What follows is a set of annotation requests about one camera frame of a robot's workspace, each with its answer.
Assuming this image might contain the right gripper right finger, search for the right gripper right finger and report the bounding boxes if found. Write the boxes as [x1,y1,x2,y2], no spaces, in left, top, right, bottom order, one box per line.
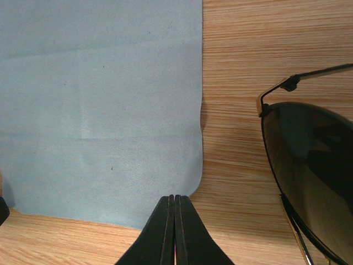
[174,195,233,265]

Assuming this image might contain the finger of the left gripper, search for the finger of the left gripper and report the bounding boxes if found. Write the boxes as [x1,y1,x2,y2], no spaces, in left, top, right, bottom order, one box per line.
[0,197,10,225]

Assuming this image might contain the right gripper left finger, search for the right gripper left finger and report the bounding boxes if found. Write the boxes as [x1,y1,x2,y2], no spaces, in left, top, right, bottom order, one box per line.
[116,195,175,265]

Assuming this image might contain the light blue cleaning cloth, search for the light blue cleaning cloth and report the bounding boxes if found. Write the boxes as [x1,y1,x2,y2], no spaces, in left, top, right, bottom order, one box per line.
[1,1,202,229]

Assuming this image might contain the black gold sunglasses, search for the black gold sunglasses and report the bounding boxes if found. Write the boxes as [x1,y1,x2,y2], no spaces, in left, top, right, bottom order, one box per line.
[256,63,353,265]

